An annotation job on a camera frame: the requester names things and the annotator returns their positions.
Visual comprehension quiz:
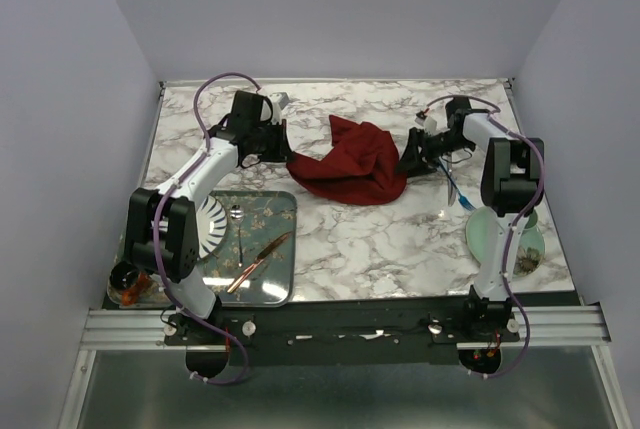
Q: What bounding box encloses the light green plate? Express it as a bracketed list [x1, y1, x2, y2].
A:
[465, 207, 546, 277]

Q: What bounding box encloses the silver spoon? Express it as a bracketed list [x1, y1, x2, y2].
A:
[230, 204, 245, 269]

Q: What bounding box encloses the dark red cloth napkin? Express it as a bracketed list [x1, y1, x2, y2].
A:
[287, 115, 407, 206]

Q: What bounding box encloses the teal floral serving tray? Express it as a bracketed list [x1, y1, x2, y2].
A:
[107, 190, 299, 308]

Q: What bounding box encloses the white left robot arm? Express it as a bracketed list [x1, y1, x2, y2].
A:
[123, 90, 293, 344]

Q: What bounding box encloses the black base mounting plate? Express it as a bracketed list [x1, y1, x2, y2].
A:
[165, 296, 523, 370]

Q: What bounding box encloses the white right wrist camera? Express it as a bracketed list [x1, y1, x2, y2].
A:
[415, 109, 438, 135]

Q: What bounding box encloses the aluminium frame rail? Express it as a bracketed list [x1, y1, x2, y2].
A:
[80, 301, 611, 351]

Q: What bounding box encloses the silver table knife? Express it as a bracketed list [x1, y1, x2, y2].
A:
[442, 156, 457, 206]

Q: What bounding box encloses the blue handled fork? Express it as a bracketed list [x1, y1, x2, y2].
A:
[439, 158, 476, 212]

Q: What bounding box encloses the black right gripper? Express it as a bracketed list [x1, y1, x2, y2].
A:
[393, 127, 474, 179]

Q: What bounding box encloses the rose gold knife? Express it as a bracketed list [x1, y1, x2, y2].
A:
[226, 231, 292, 294]

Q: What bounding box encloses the blue striped white plate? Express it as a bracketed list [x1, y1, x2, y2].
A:
[196, 195, 228, 259]

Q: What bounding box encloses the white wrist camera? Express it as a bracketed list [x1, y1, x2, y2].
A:
[415, 109, 438, 135]
[269, 92, 290, 112]

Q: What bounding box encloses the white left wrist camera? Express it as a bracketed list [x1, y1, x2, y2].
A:
[269, 92, 290, 112]

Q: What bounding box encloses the light green cup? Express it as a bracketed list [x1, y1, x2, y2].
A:
[524, 210, 538, 232]

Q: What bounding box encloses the black and orange cup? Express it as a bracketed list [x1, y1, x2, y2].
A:
[108, 261, 152, 307]

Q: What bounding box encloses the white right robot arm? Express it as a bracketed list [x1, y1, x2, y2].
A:
[395, 95, 545, 304]

